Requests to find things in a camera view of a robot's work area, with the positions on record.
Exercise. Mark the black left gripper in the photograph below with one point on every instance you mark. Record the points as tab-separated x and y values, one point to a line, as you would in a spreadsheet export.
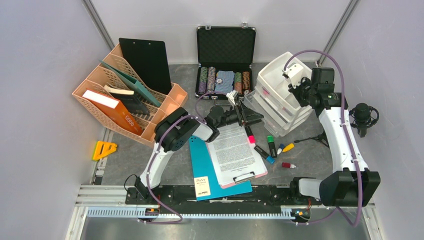
250	117

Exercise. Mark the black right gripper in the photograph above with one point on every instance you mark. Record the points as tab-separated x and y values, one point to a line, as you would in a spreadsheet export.
295	91

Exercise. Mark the white drawer organizer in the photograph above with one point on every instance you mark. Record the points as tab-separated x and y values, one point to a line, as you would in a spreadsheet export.
271	97

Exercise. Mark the small red-capped bottle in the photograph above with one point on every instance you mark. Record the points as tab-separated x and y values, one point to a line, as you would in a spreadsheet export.
288	165

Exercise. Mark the Nineteen Eighty-Four dark book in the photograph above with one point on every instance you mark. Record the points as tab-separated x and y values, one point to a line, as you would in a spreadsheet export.
130	100

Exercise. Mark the orange Good Morning book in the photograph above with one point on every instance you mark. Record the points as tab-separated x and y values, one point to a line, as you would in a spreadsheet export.
115	110

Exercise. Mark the peach plastic file organizer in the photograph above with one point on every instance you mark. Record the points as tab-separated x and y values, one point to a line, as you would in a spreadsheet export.
101	76

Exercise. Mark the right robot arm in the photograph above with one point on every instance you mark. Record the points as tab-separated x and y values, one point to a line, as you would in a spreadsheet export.
352	183

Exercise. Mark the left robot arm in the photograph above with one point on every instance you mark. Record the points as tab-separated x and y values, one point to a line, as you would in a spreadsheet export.
175	130

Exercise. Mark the black pink-capped highlighter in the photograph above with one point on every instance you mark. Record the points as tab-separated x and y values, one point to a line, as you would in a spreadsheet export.
250	136

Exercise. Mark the black green-capped highlighter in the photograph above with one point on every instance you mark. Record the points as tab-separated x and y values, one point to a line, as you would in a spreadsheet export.
272	146

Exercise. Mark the blue white cap piece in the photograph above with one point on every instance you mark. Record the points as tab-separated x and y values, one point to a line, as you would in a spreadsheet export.
280	148

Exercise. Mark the black blue-capped highlighter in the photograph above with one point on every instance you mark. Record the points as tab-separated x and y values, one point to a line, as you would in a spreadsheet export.
264	154

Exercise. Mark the pink clipboard with paper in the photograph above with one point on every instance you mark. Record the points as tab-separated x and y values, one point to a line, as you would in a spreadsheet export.
233	157

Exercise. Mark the yellow cap piece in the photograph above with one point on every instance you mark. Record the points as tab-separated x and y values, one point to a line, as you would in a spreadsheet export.
288	147

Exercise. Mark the black poker chip case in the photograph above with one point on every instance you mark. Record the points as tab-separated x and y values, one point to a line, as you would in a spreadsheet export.
226	48

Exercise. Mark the black microphone on tripod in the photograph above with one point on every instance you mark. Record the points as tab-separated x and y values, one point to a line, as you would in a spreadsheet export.
364	117

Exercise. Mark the blue plastic folder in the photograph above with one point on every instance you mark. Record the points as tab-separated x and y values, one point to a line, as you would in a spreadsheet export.
206	184

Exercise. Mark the black clipboard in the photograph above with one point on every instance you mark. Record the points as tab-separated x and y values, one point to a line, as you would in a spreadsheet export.
148	58

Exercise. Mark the teal folder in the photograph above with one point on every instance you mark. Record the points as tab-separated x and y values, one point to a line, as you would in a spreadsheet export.
134	84

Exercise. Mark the yellow triangular stand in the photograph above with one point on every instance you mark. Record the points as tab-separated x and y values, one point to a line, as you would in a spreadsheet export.
103	149

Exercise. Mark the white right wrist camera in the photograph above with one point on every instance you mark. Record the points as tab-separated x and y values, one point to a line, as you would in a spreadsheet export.
293	74

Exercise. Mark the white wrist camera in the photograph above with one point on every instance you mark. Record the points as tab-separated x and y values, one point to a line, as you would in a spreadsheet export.
233	98
293	74

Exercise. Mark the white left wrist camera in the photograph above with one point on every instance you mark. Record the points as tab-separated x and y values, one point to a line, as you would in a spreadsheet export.
233	98

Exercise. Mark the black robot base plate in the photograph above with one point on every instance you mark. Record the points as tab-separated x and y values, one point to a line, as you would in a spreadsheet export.
272	194

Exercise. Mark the aluminium slotted rail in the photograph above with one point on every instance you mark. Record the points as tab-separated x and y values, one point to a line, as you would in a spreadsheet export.
142	213

